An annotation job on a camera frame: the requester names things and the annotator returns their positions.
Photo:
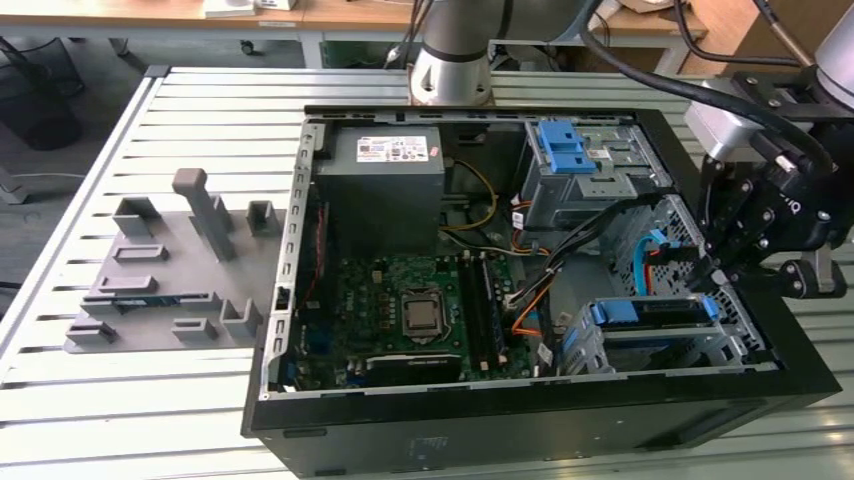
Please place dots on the white box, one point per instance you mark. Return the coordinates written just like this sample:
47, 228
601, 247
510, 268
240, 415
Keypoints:
230, 9

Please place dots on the blue RAM stick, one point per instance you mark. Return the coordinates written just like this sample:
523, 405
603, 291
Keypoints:
147, 301

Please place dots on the grey metal foot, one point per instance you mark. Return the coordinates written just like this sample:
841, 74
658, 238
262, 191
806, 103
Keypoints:
14, 190

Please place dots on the CPU socket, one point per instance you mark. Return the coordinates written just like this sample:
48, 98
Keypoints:
403, 320

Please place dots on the blue plastic drive latch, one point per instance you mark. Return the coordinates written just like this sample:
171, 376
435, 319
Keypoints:
561, 150

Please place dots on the black graphics card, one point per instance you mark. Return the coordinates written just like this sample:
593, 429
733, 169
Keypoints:
414, 367

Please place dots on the hard disk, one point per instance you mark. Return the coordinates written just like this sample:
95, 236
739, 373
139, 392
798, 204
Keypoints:
617, 312

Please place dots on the cardboard box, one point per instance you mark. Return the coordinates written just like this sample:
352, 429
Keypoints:
650, 6

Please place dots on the grey parts rack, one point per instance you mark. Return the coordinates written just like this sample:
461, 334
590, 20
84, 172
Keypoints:
167, 260

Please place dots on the green motherboard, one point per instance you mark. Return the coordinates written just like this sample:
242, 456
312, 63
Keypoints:
374, 310

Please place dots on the grey power supply unit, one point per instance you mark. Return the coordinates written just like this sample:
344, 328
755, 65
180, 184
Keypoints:
374, 210

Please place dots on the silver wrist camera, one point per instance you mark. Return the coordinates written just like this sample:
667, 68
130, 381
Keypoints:
717, 130

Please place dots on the grey metal optical drive cage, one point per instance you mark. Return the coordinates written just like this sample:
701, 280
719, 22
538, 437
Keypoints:
601, 187

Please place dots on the grey side camera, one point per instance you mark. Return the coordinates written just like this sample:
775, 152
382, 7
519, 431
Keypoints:
830, 270

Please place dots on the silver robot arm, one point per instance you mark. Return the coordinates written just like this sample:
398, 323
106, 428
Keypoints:
454, 30

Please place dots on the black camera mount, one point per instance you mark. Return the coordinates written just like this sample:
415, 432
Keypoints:
761, 90

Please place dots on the silver CPU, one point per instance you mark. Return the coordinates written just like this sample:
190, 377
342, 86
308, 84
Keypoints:
422, 314

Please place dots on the wooden cabinet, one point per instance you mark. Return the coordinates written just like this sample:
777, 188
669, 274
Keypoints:
727, 40

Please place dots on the grey metal disk bay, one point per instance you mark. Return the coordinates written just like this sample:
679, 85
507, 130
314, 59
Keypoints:
667, 334

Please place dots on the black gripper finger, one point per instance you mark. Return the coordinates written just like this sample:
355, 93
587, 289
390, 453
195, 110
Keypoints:
727, 220
794, 277

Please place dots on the wooden desk white legs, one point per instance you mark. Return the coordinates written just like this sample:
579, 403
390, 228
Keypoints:
347, 20
167, 21

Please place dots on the black PC case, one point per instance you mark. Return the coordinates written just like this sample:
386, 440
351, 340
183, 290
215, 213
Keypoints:
534, 435

